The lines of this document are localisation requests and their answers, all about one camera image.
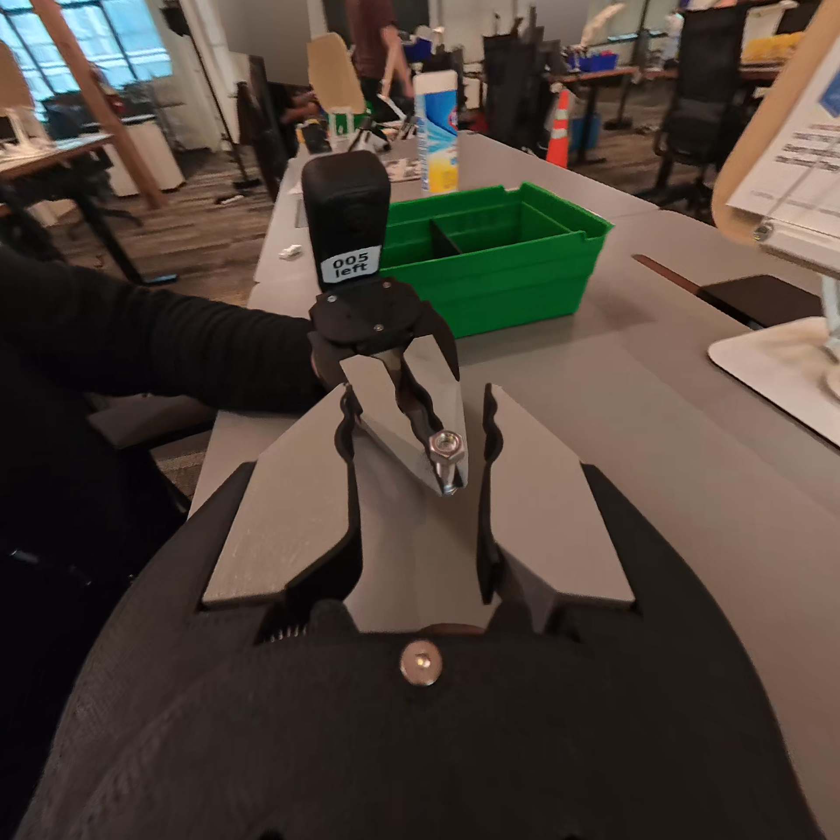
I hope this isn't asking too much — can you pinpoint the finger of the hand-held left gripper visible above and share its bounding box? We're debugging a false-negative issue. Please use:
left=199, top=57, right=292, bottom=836
left=339, top=353, right=448, bottom=497
left=399, top=333, right=469, bottom=490

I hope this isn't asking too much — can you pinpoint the orange traffic cone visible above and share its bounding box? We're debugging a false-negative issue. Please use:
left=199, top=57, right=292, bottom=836
left=545, top=88, right=572, bottom=169

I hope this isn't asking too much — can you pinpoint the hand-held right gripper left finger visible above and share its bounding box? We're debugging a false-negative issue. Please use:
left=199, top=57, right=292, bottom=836
left=201, top=384, right=365, bottom=608

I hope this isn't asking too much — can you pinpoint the white cabinet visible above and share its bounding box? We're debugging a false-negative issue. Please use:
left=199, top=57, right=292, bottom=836
left=107, top=120, right=186, bottom=199

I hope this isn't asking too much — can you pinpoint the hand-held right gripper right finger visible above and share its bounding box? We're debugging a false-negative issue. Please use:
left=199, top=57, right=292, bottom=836
left=475, top=383, right=636, bottom=632

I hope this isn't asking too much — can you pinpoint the wooden display board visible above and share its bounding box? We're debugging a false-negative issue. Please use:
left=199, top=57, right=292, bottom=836
left=710, top=0, right=840, bottom=249
left=306, top=33, right=366, bottom=117

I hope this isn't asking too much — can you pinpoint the black light stand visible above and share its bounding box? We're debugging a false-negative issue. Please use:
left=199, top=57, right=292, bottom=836
left=161, top=0, right=261, bottom=193

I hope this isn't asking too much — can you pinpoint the white wipes canister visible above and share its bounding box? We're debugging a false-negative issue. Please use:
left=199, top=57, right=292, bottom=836
left=412, top=71, right=462, bottom=196

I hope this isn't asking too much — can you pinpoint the printed instruction sheet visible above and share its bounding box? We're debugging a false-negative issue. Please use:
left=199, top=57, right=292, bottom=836
left=727, top=39, right=840, bottom=238

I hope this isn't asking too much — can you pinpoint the green plastic object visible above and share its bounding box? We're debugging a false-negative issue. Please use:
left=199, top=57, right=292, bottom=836
left=377, top=182, right=616, bottom=340

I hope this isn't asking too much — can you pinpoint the wooden edged office desk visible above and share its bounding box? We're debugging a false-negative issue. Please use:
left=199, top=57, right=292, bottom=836
left=0, top=131, right=144, bottom=284

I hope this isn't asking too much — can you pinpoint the green white box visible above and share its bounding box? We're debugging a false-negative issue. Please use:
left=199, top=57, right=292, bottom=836
left=327, top=104, right=357, bottom=153

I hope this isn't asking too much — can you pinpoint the black flat device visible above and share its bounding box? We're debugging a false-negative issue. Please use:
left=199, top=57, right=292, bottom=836
left=696, top=274, right=826, bottom=330

